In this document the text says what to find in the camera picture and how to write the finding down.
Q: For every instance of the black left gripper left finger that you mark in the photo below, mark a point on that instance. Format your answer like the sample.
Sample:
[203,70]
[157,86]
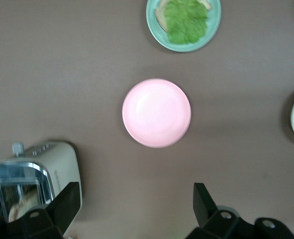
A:
[49,219]

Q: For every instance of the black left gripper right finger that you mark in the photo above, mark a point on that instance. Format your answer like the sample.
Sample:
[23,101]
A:
[211,221]

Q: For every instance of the pink plate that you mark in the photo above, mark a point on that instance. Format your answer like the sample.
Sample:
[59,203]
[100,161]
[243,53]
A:
[157,113]

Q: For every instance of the toast slice in toaster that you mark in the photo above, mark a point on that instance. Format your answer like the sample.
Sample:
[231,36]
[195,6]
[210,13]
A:
[22,207]

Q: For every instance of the beige chrome toaster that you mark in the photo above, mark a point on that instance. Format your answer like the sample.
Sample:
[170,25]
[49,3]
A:
[62,159]

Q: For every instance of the green plate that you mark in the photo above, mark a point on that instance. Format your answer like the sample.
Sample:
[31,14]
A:
[213,30]

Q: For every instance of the green lettuce leaf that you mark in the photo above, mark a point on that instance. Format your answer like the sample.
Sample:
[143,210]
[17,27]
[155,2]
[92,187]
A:
[187,22]

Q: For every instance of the bread slice under lettuce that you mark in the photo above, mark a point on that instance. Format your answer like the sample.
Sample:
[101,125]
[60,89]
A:
[160,15]

